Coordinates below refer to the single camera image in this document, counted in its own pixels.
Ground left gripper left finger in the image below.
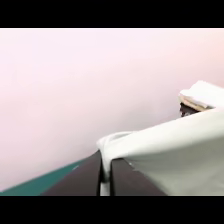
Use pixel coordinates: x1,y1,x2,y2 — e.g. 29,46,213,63
41,150,102,197

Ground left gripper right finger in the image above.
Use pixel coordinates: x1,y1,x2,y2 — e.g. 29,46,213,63
110,158,167,197

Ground white shirt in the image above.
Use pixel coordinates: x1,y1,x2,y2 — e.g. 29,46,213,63
96,107,224,197

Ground dark folded garment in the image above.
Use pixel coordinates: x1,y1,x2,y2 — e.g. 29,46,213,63
179,102,198,118

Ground beige folded garment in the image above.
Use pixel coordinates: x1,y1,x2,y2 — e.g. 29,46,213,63
177,95,214,113

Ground white folded garment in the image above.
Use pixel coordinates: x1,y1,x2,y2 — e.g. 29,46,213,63
178,79,224,110

